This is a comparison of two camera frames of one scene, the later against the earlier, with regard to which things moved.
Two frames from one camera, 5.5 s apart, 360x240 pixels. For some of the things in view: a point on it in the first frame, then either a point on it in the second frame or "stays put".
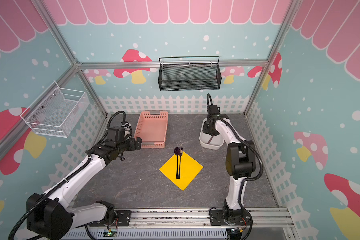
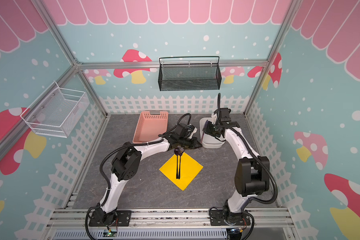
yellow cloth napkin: (189, 169) stays put
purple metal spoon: (176, 151) stays put
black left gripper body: (127, 145) → (188, 143)
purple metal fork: (180, 153) stays put
